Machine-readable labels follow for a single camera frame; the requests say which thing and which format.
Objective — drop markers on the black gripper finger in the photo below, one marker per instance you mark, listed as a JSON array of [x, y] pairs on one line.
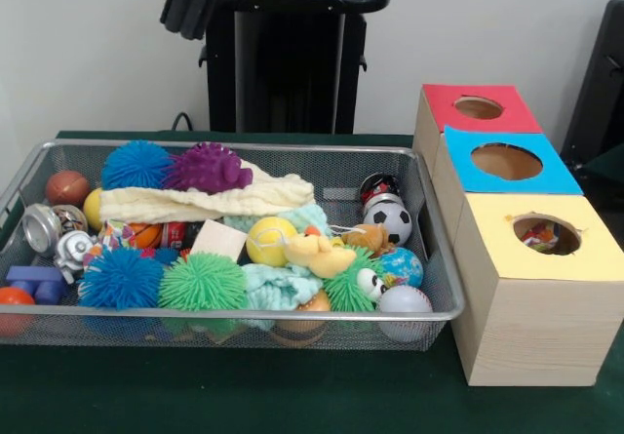
[[178, 0], [202, 5]]

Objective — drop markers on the green spiky ball white nub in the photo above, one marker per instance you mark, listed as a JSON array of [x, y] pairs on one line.
[[202, 283]]

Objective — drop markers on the small colourful dotted cloth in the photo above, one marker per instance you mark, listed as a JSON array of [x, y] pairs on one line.
[[538, 236]]

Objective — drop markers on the shallow mesh bin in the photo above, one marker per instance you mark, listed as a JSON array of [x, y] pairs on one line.
[[414, 268]]

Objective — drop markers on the wooden box with three holes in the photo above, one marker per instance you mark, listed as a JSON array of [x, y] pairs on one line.
[[536, 331]]

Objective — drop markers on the purple spiky toy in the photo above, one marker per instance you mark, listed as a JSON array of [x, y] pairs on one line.
[[207, 168]]

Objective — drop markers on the blue spiky ball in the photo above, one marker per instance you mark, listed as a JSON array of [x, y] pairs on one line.
[[122, 278], [134, 163]]

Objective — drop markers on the cream muslin cloth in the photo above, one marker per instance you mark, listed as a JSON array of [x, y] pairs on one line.
[[195, 200]]

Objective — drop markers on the yellow tennis ball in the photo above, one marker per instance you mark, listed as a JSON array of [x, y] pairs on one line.
[[265, 244]]

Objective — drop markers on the black and white soccer ball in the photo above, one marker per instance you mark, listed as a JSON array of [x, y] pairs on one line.
[[388, 222]]

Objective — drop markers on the mint green cloth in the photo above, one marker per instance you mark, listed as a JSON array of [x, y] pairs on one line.
[[273, 292]]

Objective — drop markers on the green spiky ball with eyes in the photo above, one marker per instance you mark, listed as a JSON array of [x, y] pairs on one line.
[[348, 290]]

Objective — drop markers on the blue globe ball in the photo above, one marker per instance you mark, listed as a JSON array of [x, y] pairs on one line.
[[404, 265]]

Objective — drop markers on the dark green table cloth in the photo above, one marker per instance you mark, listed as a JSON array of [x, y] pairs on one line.
[[292, 395]]

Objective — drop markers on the black upright panel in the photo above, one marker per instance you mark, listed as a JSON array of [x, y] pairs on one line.
[[599, 88]]

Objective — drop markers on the dark green side-table cloth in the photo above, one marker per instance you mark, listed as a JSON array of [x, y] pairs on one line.
[[609, 161]]

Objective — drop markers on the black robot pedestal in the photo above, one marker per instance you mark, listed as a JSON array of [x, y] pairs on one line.
[[292, 63]]

